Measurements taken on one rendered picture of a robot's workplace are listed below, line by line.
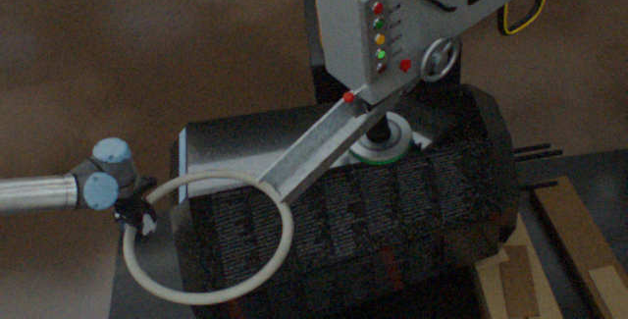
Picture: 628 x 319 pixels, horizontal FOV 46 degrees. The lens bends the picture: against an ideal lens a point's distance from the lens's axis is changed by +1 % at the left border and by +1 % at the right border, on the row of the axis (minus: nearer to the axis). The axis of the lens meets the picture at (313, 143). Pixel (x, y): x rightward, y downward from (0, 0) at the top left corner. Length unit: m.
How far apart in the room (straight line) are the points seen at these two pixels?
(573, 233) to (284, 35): 1.97
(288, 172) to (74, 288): 1.46
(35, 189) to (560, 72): 2.80
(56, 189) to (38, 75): 2.70
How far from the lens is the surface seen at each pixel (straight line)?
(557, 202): 3.26
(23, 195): 1.83
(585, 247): 3.14
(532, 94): 3.81
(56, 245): 3.60
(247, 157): 2.46
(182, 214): 2.45
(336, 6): 1.99
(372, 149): 2.37
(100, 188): 1.87
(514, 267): 2.90
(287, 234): 2.11
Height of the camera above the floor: 2.65
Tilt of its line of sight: 47 degrees down
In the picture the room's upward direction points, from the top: 10 degrees counter-clockwise
